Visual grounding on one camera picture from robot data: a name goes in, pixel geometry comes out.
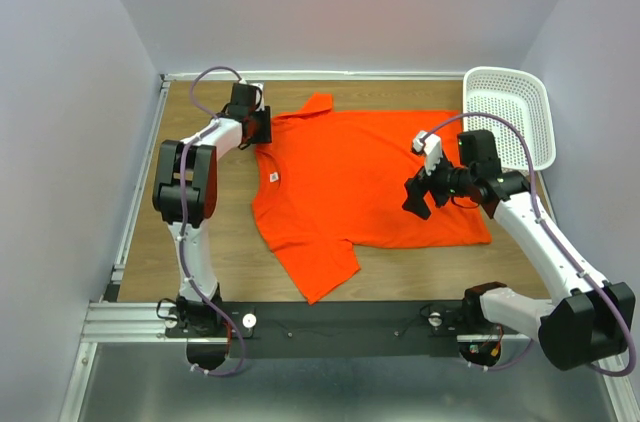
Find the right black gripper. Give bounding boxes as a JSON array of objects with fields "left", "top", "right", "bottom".
[{"left": 401, "top": 148, "right": 475, "bottom": 219}]

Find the orange t-shirt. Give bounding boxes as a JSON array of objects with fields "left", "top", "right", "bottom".
[{"left": 252, "top": 93, "right": 492, "bottom": 304}]

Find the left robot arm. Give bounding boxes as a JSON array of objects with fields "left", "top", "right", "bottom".
[{"left": 152, "top": 80, "right": 271, "bottom": 337}]

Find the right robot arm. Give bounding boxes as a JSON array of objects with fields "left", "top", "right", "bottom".
[{"left": 403, "top": 130, "right": 635, "bottom": 371}]

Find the white perforated plastic basket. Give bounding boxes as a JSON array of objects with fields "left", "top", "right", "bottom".
[{"left": 463, "top": 66, "right": 556, "bottom": 172}]

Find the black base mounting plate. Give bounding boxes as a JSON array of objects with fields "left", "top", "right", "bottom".
[{"left": 164, "top": 299, "right": 521, "bottom": 368}]

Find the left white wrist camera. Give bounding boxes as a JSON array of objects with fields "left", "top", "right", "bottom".
[{"left": 237, "top": 83, "right": 264, "bottom": 111}]

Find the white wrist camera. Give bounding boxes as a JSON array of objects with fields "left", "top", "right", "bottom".
[
  {"left": 411, "top": 130, "right": 444, "bottom": 176},
  {"left": 237, "top": 83, "right": 264, "bottom": 111}
]

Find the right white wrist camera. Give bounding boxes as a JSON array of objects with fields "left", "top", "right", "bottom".
[{"left": 411, "top": 130, "right": 444, "bottom": 176}]

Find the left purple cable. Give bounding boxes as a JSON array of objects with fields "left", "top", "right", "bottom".
[{"left": 177, "top": 65, "right": 249, "bottom": 378}]

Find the purple cable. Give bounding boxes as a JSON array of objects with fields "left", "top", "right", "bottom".
[
  {"left": 177, "top": 65, "right": 249, "bottom": 378},
  {"left": 424, "top": 111, "right": 636, "bottom": 377}
]

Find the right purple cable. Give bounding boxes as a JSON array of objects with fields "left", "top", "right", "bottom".
[{"left": 424, "top": 111, "right": 636, "bottom": 377}]

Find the aluminium frame rail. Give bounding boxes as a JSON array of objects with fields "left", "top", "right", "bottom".
[{"left": 60, "top": 71, "right": 639, "bottom": 421}]

